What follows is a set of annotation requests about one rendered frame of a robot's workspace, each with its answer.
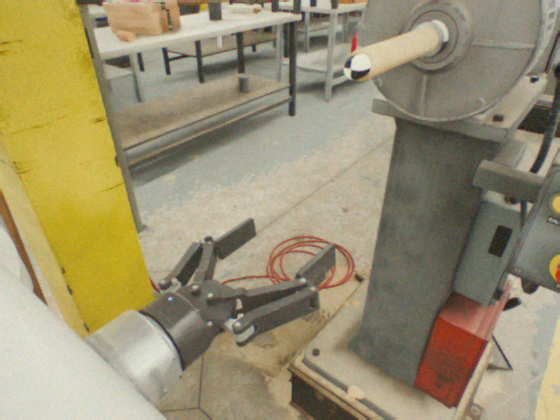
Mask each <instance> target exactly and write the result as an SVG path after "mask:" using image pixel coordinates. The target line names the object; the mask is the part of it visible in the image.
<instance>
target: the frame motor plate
mask: <svg viewBox="0 0 560 420"><path fill-rule="evenodd" d="M547 82H548V80H545V79H539V77H536V76H531V77H525V78H523V79H522V81H521V82H520V83H519V84H518V85H517V86H516V88H515V89H514V90H513V92H511V93H510V94H509V95H508V96H507V97H506V99H505V100H504V101H503V102H502V103H501V104H500V105H499V107H497V108H496V109H495V110H494V111H493V112H492V113H491V114H490V115H489V116H488V117H487V118H486V120H485V121H484V122H482V123H481V124H477V123H473V122H469V121H465V120H460V119H459V120H454V121H429V120H423V119H420V118H417V117H414V116H411V115H409V114H405V113H404V112H402V111H400V110H399V109H397V108H396V107H394V106H393V105H392V104H390V103H389V102H388V101H387V100H386V99H385V97H384V96H383V95H382V94H379V95H377V96H376V97H374V98H373V102H372V109H371V111H372V112H374V113H378V114H382V115H386V116H390V117H394V118H398V119H402V120H405V121H409V122H413V123H417V124H421V125H424V126H429V127H433V128H437V129H440V130H444V131H448V132H452V133H456V134H459V135H463V136H468V137H472V138H477V139H483V140H487V141H490V142H494V143H498V144H504V143H505V142H506V141H507V140H508V139H509V138H510V137H511V135H512V134H513V133H514V131H515V130H516V127H517V126H518V125H519V124H520V123H521V122H522V120H523V119H524V118H525V117H526V115H527V114H528V113H529V110H531V108H532V107H533V106H534V104H535V103H536V102H537V101H538V99H539V98H540V97H541V95H542V94H543V92H544V90H545V88H546V85H547Z"/></svg>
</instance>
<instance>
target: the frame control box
mask: <svg viewBox="0 0 560 420"><path fill-rule="evenodd" d="M557 195H560V146H559V148H558V150H557V152H556V154H555V156H554V159H553V161H552V162H551V164H550V166H549V168H548V171H547V175H546V177H545V179H544V181H543V183H542V185H541V188H540V190H539V192H538V194H537V196H536V198H535V200H534V204H533V207H532V209H531V211H530V203H529V202H526V201H522V200H519V199H517V198H513V197H510V196H506V197H505V202H506V203H507V204H510V205H513V206H517V205H519V203H520V234H519V238H518V241H517V243H516V245H515V247H514V248H513V251H512V253H511V255H510V257H509V260H508V262H507V264H506V265H505V272H507V273H509V274H511V275H514V276H516V277H518V278H520V284H521V288H522V291H523V292H524V293H525V294H527V295H532V294H534V293H535V292H536V291H537V290H538V288H539V286H542V287H544V288H546V289H548V290H550V291H553V292H555V293H558V294H560V283H559V282H558V281H557V279H556V272H557V269H558V268H559V267H560V213H559V212H556V211H555V210H554V208H553V206H552V202H553V199H554V198H555V197H556V196H557Z"/></svg>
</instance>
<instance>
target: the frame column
mask: <svg viewBox="0 0 560 420"><path fill-rule="evenodd" d="M393 118H394V117H393ZM394 122H395V125H396V129H395V134H394V139H393V145H392V150H391V155H390V166H389V171H388V177H387V182H386V188H385V193H384V198H383V204H382V210H381V214H380V220H379V225H378V231H377V236H376V241H375V247H374V253H373V257H372V263H371V273H370V279H369V284H368V290H367V295H366V300H365V306H364V312H363V316H362V322H361V325H360V327H359V329H358V331H356V332H355V334H354V335H353V336H352V337H351V339H350V340H349V341H348V343H347V348H349V349H350V350H352V351H354V352H355V353H357V354H358V355H360V356H362V357H363V358H364V359H365V360H367V361H369V362H370V363H374V364H375V365H377V366H378V367H380V368H381V369H382V370H384V371H385V372H387V373H389V374H390V375H392V376H394V377H397V378H398V379H399V380H401V381H402V382H404V383H405V384H407V385H409V386H410V387H412V388H413V389H414V390H418V389H416V388H415V387H414V382H415V377H416V375H417V373H418V370H419V367H420V364H421V361H422V358H423V356H424V353H425V350H426V348H427V345H428V342H429V340H430V337H431V334H432V331H433V328H434V325H435V323H436V320H437V318H438V315H439V312H440V310H441V308H442V307H443V305H444V304H445V303H446V301H447V299H448V298H449V296H450V294H451V292H452V291H453V290H452V289H450V288H451V286H452V283H453V281H454V278H455V275H456V272H457V269H458V267H459V262H460V259H461V256H462V253H463V250H464V248H465V246H466V243H467V240H468V237H469V234H470V231H471V230H472V227H473V224H474V221H475V218H476V212H477V211H478V208H479V205H480V202H481V199H482V197H483V196H484V194H485V193H487V191H488V190H486V189H483V188H480V187H476V186H474V185H473V182H474V179H475V174H476V171H477V168H478V166H479V165H480V164H481V163H482V161H483V160H488V161H490V160H491V159H492V158H493V157H494V156H495V155H496V154H497V152H498V151H499V150H500V148H501V147H502V146H503V144H498V143H494V142H490V141H487V140H483V139H477V138H472V137H468V136H463V135H459V134H456V133H452V132H448V131H444V130H440V129H437V128H433V127H429V126H424V125H421V124H417V123H413V122H409V121H405V120H402V119H398V118H394Z"/></svg>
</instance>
